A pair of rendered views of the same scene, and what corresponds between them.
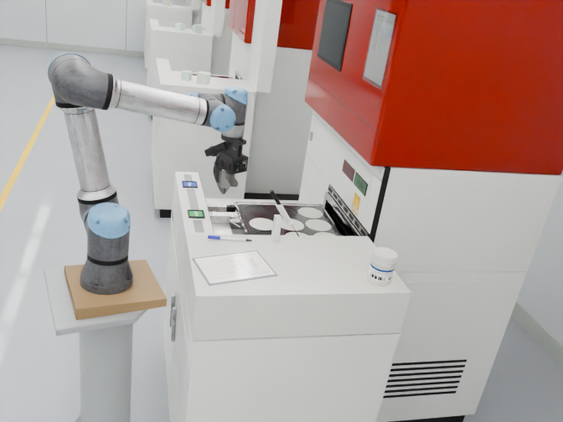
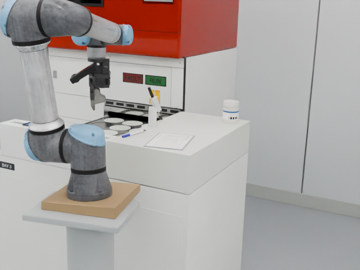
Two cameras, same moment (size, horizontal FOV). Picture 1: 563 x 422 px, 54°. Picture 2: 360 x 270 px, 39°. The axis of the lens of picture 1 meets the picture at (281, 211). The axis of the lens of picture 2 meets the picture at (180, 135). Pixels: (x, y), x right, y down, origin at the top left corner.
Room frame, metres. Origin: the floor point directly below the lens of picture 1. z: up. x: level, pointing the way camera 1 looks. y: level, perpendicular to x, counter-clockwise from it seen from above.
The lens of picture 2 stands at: (0.08, 1.45, 1.49)
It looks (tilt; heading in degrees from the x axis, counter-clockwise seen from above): 15 degrees down; 313
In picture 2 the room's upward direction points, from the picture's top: 2 degrees clockwise
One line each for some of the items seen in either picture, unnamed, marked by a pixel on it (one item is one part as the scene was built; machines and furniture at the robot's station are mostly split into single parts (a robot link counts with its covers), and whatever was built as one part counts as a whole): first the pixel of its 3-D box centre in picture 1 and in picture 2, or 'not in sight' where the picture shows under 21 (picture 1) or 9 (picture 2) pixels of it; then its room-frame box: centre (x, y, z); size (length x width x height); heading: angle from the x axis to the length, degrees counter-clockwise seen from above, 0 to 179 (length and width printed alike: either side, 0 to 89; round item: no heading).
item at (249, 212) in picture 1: (291, 224); (120, 128); (1.88, -0.04, 0.90); 0.34 x 0.34 x 0.01; 17
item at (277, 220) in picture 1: (282, 221); (154, 110); (1.61, -0.01, 1.03); 0.06 x 0.04 x 0.13; 107
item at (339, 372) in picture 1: (252, 345); (121, 237); (1.77, 0.04, 0.41); 0.96 x 0.64 x 0.82; 17
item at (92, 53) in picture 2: (233, 129); (96, 52); (1.74, 0.19, 1.27); 0.08 x 0.08 x 0.05
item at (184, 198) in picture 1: (191, 217); (57, 145); (1.84, 0.32, 0.89); 0.55 x 0.09 x 0.14; 17
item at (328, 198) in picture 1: (342, 224); (140, 119); (1.95, -0.24, 0.89); 0.44 x 0.02 x 0.10; 17
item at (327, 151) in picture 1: (336, 177); (112, 90); (2.13, -0.20, 1.02); 0.81 x 0.03 x 0.40; 17
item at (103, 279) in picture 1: (107, 267); (89, 180); (1.40, 0.49, 0.90); 0.15 x 0.15 x 0.10
